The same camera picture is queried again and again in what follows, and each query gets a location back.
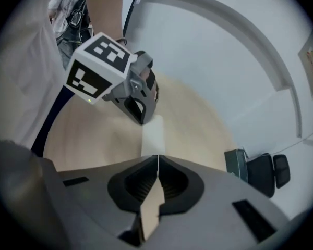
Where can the dark green box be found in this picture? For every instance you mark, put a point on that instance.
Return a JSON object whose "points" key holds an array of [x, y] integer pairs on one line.
{"points": [[236, 165]]}

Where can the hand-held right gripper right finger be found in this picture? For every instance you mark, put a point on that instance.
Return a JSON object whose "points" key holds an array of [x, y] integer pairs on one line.
{"points": [[219, 191]]}

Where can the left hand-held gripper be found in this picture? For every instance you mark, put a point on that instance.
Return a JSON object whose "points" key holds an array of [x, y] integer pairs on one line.
{"points": [[94, 69]]}

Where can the black office chair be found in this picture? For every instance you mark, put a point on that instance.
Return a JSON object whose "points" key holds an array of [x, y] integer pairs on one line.
{"points": [[260, 173]]}

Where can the person's left hand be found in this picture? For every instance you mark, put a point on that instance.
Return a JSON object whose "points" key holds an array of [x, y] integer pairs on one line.
{"points": [[145, 74]]}

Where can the person's white shirt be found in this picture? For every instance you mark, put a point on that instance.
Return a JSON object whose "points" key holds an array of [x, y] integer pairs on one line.
{"points": [[21, 61]]}

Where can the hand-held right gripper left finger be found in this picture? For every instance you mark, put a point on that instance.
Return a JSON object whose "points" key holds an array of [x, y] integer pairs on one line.
{"points": [[94, 191]]}

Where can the person's left forearm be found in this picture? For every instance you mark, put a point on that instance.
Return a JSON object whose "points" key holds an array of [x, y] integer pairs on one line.
{"points": [[104, 9]]}

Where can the small beige box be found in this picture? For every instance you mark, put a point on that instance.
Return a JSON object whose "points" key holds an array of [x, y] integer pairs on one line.
{"points": [[152, 137]]}

